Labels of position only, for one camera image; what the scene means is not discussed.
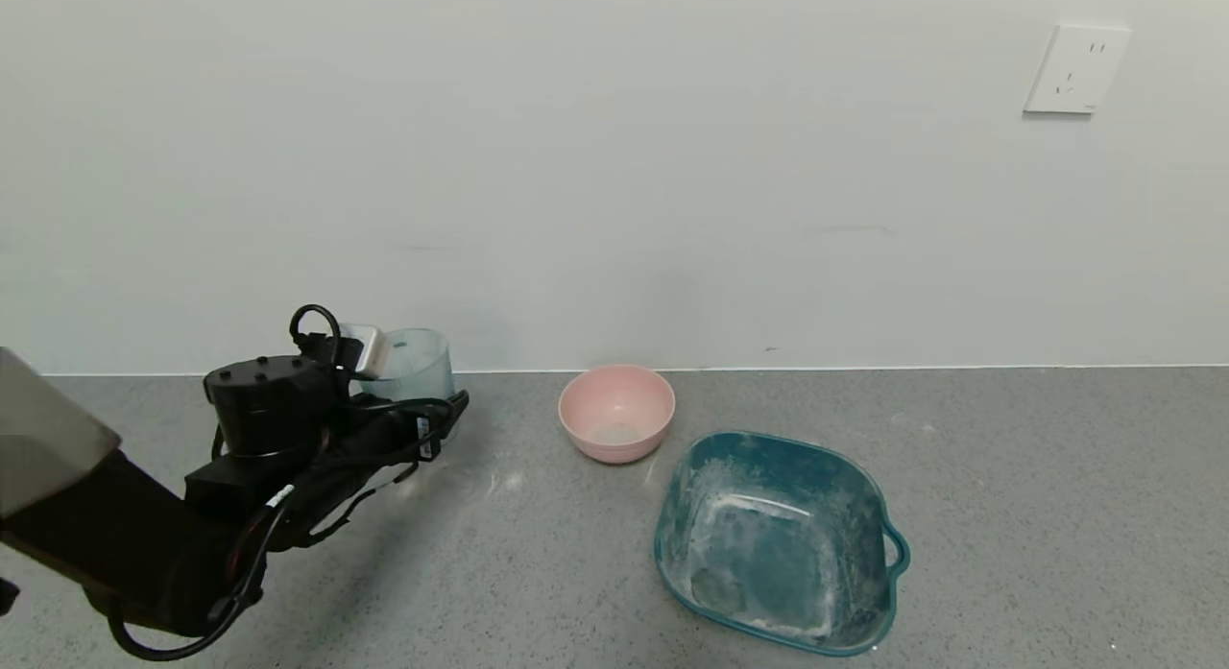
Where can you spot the pink bowl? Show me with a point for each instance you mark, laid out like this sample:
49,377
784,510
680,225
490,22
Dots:
614,405

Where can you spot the translucent ribbed plastic cup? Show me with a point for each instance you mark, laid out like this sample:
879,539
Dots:
418,367

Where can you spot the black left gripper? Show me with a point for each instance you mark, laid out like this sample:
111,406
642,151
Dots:
425,429

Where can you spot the white wall socket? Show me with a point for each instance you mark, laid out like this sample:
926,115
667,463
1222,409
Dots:
1075,69

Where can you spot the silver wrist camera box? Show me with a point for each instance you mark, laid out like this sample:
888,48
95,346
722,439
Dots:
370,350

